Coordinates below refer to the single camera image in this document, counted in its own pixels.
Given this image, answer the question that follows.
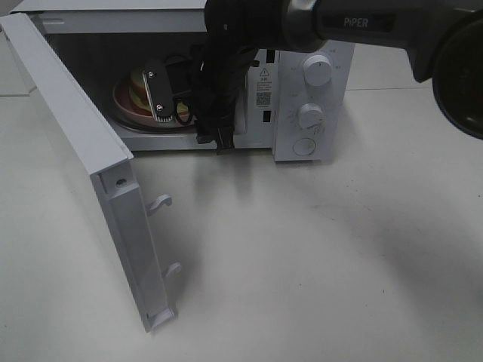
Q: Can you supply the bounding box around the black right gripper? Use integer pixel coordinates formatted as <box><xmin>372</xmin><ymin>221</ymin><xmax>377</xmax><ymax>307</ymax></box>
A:
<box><xmin>143</xmin><ymin>41</ymin><xmax>259</xmax><ymax>155</ymax></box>

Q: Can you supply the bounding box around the white bread sandwich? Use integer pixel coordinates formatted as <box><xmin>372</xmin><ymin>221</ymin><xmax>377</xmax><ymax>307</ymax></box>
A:
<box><xmin>128</xmin><ymin>67</ymin><xmax>189</xmax><ymax>115</ymax></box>

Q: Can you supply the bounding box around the pink round plate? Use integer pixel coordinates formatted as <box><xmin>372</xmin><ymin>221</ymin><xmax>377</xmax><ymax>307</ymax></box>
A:
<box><xmin>112</xmin><ymin>73</ymin><xmax>195</xmax><ymax>127</ymax></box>

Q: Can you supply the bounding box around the round door release button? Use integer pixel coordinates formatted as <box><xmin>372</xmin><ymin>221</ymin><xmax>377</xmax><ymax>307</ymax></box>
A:
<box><xmin>293</xmin><ymin>138</ymin><xmax>316</xmax><ymax>156</ymax></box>

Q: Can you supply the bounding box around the white microwave knob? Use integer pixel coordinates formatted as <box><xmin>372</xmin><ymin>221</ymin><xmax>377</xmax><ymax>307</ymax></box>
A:
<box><xmin>303</xmin><ymin>54</ymin><xmax>333</xmax><ymax>87</ymax></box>
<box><xmin>297</xmin><ymin>103</ymin><xmax>325</xmax><ymax>130</ymax></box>

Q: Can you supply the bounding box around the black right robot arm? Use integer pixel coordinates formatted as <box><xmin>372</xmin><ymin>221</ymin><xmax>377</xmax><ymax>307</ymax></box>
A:
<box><xmin>187</xmin><ymin>1</ymin><xmax>482</xmax><ymax>152</ymax></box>

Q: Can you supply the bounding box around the white microwave oven body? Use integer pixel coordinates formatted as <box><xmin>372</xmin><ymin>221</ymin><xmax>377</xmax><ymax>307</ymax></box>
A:
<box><xmin>8</xmin><ymin>1</ymin><xmax>355</xmax><ymax>161</ymax></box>

